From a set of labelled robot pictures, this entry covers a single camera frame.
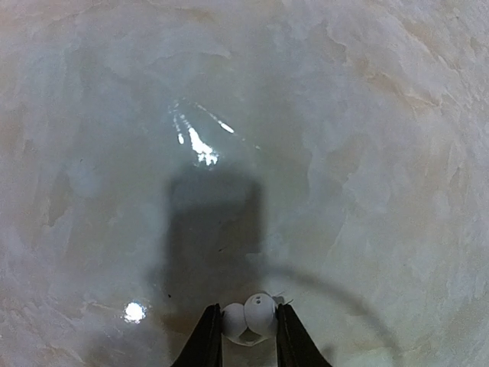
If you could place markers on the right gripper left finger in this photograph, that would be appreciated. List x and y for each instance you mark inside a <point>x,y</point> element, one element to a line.
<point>204,346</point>

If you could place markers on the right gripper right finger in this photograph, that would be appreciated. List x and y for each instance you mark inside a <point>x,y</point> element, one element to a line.
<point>295,347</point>

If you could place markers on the white earbud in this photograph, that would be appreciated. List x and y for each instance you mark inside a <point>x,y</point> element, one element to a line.
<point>252,322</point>

